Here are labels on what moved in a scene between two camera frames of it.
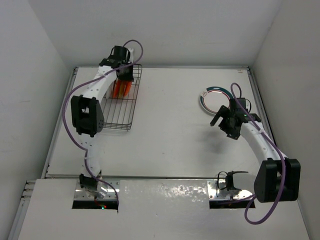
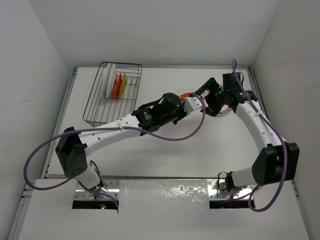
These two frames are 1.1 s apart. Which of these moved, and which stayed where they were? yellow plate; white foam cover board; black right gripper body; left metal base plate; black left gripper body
Moved: black left gripper body; black right gripper body
Stayed: left metal base plate; white foam cover board; yellow plate
